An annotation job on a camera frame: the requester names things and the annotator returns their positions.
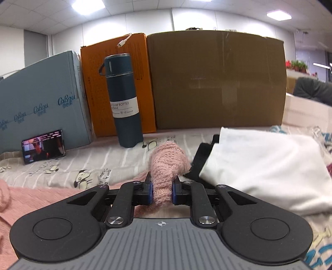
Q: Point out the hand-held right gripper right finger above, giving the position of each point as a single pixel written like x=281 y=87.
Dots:
x=175 y=194

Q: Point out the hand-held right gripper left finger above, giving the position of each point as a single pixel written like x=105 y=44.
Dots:
x=149 y=194

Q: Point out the pink knitted sweater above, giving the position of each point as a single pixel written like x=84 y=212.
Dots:
x=166 y=166

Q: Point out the black cloth garment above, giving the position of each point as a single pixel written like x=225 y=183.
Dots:
x=201 y=161

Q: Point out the printed cartoon bed sheet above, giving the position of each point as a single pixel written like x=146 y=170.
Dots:
x=90 y=162

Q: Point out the dark blue vacuum bottle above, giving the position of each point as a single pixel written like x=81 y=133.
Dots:
x=127 y=124

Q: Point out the white cloth garment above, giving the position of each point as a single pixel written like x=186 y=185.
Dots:
x=259 y=166

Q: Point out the black smartphone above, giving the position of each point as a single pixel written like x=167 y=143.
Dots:
x=42 y=148

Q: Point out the orange cardboard box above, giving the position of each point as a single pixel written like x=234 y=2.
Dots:
x=94 y=90

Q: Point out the large brown cardboard box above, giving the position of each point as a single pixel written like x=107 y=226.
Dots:
x=215 y=83

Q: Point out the blue-grey cardboard box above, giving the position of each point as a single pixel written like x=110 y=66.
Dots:
x=39 y=98

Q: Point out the clear plastic bag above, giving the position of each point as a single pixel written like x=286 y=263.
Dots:
x=317 y=132

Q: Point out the white flat box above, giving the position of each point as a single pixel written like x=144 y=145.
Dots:
x=306 y=111

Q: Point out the black leather sofa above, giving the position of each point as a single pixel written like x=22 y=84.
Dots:
x=313 y=90

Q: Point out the potted plants with red flowers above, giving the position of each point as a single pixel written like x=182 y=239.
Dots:
x=298 y=65

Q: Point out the grey door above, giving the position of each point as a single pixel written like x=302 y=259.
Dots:
x=35 y=48

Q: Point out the ceiling light panel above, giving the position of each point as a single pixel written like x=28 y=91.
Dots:
x=278 y=14
x=84 y=5

